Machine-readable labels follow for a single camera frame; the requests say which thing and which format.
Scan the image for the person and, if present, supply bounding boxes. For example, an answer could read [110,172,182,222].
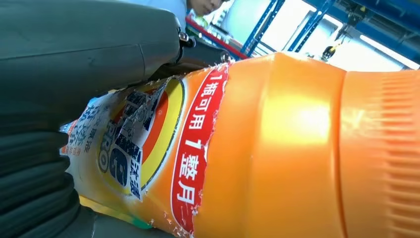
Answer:
[119,0,230,32]

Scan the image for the blue metal shelving rack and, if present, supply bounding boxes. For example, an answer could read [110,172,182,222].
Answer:
[241,0,420,69]

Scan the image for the orange detergent bottle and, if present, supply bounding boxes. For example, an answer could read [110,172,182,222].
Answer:
[59,52,420,238]

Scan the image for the humanoid robot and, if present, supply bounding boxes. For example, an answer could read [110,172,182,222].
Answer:
[320,33,345,62]

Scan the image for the red metal pole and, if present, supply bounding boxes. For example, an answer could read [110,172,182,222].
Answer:
[185,15,249,60]

